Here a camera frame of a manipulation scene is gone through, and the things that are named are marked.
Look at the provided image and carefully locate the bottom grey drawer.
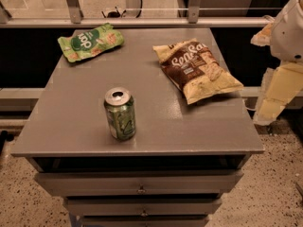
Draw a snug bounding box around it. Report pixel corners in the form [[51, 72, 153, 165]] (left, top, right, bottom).
[[80, 216, 209, 227]]

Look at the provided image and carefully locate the grey drawer cabinet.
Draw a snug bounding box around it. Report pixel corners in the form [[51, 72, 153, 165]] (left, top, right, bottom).
[[10, 27, 265, 227]]

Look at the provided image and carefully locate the brown and yellow chip bag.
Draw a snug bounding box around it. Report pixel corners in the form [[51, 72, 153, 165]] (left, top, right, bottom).
[[152, 38, 243, 105]]

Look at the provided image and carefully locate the green snack bag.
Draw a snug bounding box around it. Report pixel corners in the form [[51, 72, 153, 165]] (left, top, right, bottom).
[[58, 23, 124, 62]]

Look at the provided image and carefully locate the green soda can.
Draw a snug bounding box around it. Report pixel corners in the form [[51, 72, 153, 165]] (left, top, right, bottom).
[[103, 87, 135, 141]]

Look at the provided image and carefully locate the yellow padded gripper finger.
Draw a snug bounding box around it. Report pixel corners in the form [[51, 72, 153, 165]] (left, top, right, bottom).
[[253, 61, 303, 126], [251, 23, 273, 46]]

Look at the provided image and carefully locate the metal window frame rail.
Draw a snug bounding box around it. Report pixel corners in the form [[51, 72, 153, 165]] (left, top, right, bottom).
[[0, 0, 272, 28]]

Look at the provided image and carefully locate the middle grey drawer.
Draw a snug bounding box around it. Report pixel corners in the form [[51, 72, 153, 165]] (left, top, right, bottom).
[[64, 196, 222, 217]]

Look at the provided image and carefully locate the grey drawer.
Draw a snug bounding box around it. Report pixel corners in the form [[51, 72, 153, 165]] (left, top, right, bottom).
[[35, 170, 243, 197], [64, 196, 222, 217], [80, 216, 209, 227]]

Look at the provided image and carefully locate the top grey drawer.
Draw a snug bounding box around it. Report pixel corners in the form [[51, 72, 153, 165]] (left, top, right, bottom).
[[35, 170, 243, 197]]

